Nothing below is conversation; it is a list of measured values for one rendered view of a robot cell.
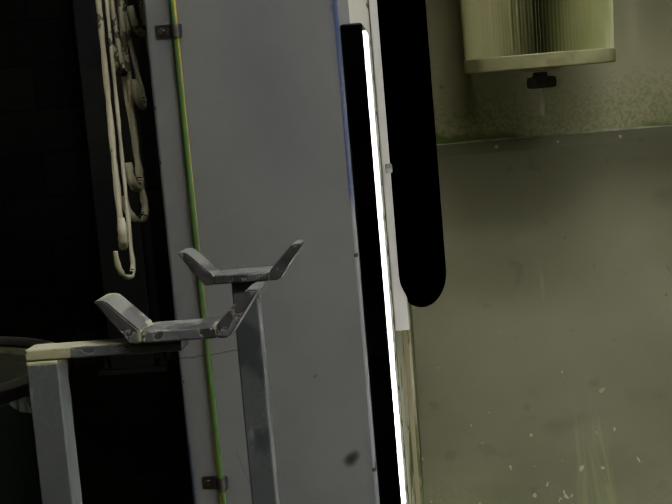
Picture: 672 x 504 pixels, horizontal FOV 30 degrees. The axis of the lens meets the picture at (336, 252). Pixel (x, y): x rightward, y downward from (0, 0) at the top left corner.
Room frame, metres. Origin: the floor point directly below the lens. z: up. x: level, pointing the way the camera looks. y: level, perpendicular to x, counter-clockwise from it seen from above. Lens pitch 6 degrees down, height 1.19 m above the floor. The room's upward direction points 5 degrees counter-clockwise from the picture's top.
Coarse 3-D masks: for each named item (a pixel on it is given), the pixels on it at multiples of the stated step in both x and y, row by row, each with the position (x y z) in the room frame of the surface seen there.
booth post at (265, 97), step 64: (192, 0) 1.17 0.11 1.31; (256, 0) 1.17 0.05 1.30; (320, 0) 1.16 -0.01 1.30; (192, 64) 1.17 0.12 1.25; (256, 64) 1.17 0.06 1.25; (320, 64) 1.16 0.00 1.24; (192, 128) 1.17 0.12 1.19; (256, 128) 1.17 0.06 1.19; (320, 128) 1.16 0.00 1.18; (256, 192) 1.17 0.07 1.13; (320, 192) 1.16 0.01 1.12; (256, 256) 1.17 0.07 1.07; (320, 256) 1.17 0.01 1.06; (320, 320) 1.17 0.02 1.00; (192, 384) 1.18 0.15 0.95; (320, 384) 1.17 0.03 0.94; (192, 448) 1.18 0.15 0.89; (320, 448) 1.17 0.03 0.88
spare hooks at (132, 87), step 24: (96, 0) 1.22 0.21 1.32; (120, 0) 1.25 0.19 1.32; (120, 24) 1.26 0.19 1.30; (144, 24) 1.27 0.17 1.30; (120, 48) 1.26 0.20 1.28; (120, 72) 1.24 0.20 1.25; (144, 96) 1.27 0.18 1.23; (120, 120) 1.23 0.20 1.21; (120, 144) 1.23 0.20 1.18; (120, 192) 1.22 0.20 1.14; (144, 192) 1.27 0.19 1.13; (120, 216) 1.22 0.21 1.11; (144, 216) 1.27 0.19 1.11; (120, 240) 1.19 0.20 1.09; (120, 264) 1.19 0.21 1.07
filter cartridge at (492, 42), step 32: (480, 0) 2.71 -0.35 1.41; (512, 0) 2.66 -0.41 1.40; (544, 0) 2.65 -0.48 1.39; (576, 0) 2.65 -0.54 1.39; (608, 0) 2.72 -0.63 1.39; (480, 32) 2.71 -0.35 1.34; (512, 32) 2.67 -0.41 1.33; (544, 32) 2.67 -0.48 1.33; (576, 32) 2.66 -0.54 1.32; (608, 32) 2.71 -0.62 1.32; (480, 64) 2.72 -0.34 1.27; (512, 64) 2.66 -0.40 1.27; (544, 64) 2.64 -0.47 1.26; (576, 64) 2.65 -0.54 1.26
